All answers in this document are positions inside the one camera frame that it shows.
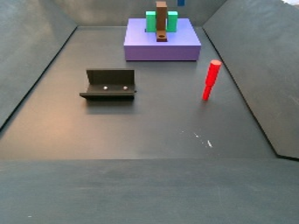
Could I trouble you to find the red hexagonal peg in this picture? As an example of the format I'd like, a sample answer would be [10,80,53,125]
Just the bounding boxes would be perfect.
[201,59,221,101]

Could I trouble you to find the blue hexagonal peg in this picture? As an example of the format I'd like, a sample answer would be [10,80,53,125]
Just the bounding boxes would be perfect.
[177,0,185,6]

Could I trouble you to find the brown L-shaped block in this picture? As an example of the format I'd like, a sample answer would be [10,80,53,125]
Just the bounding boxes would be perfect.
[155,1,167,42]

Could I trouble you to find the black angle bracket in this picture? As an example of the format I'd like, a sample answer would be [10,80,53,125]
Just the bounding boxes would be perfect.
[78,68,136,100]

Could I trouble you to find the purple board block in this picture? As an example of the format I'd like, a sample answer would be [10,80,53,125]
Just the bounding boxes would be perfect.
[124,18,201,61]

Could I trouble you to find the green block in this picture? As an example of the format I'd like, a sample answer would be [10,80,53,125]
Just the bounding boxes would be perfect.
[144,11,179,32]

